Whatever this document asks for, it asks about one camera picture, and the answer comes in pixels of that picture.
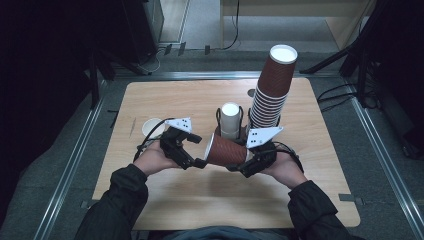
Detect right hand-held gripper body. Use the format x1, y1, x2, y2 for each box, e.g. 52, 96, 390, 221
239, 125, 285, 179

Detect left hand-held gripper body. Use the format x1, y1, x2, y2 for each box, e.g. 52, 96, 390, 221
159, 116, 198, 171

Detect brown ribbed paper cup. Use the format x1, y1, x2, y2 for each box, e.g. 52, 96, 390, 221
203, 132, 255, 167

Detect white lid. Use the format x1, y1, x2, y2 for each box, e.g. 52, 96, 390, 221
141, 117, 166, 140

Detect stack of white cups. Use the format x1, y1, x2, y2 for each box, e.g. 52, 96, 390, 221
220, 101, 242, 141

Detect stack of brown cups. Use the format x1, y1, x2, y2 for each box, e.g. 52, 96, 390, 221
248, 43, 299, 131

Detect person's left hand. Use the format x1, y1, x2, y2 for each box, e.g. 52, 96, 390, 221
132, 140, 181, 177

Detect person's right hand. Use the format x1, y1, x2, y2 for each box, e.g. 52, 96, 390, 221
259, 151, 309, 191

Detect person's blue-grey torso clothing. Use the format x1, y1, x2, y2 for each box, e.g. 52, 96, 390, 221
162, 225, 292, 240

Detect black metal stand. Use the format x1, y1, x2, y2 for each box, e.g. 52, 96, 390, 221
87, 55, 102, 110

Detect black cabinet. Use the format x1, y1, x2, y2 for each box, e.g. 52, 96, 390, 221
120, 0, 165, 65

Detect black tripod stand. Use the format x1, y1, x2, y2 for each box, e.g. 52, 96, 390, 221
299, 0, 394, 108

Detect light wooden furniture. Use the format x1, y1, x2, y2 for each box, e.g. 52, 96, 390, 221
219, 0, 379, 52

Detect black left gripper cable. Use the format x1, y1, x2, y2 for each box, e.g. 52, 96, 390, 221
132, 117, 175, 163

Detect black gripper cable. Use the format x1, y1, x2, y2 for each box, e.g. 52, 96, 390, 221
272, 141, 305, 175
132, 117, 175, 163

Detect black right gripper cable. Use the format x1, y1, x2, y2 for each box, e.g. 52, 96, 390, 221
272, 141, 305, 175

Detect white floor cable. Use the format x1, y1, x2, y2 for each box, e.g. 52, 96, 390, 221
137, 47, 167, 75

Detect black floor cables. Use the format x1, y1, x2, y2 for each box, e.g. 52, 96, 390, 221
316, 82, 382, 113

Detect metal floor rail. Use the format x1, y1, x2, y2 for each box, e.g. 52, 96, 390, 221
349, 95, 424, 240
32, 79, 109, 240

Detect black hanging cable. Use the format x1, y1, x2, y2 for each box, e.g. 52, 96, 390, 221
221, 0, 241, 52

